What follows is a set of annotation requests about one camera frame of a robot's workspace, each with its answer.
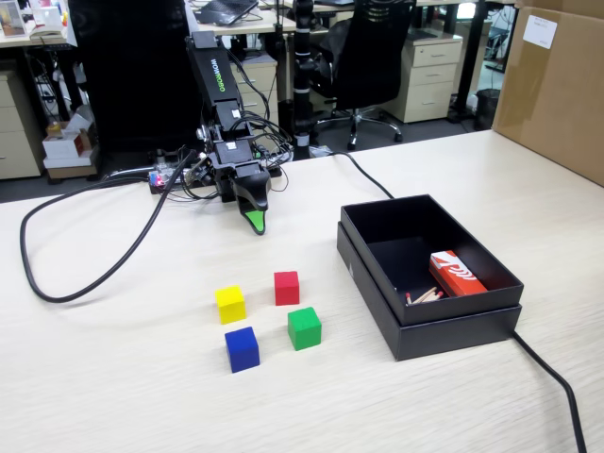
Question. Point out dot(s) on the robot controller circuit board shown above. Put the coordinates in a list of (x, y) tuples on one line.
[(158, 179)]

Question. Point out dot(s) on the red wooden cube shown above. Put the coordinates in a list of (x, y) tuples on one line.
[(287, 289)]

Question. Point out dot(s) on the green wooden cube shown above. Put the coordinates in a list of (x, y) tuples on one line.
[(304, 329)]

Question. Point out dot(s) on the orange matchbox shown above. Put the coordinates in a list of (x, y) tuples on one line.
[(458, 276)]

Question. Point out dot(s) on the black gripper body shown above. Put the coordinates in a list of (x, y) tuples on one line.
[(236, 153)]

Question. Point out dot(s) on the beige drawer cabinet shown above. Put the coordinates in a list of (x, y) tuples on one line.
[(257, 89), (16, 132), (424, 75)]

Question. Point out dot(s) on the white cardboard boxes stack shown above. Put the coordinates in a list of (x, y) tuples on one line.
[(66, 146)]

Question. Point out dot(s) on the black cardboard box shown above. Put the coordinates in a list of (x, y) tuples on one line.
[(391, 226)]

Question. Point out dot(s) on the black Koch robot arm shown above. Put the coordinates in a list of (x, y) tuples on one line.
[(212, 71)]

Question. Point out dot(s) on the black open box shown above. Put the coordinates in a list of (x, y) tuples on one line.
[(443, 342)]

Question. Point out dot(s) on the blue wooden cube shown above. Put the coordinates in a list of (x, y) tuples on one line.
[(242, 350)]

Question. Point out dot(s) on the black trash bin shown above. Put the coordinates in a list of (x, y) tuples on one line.
[(487, 109)]

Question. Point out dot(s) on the large brown cardboard box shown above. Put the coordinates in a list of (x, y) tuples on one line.
[(552, 104)]

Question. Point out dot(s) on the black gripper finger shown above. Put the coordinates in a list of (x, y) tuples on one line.
[(256, 224), (255, 191)]

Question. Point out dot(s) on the yellow wooden cube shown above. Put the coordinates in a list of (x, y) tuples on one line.
[(230, 306)]

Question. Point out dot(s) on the black mesh office chair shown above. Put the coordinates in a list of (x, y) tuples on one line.
[(373, 61)]

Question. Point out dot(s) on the picture frame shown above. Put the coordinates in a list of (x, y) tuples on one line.
[(13, 20)]

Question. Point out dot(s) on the black laptop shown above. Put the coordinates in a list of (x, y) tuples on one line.
[(226, 10)]

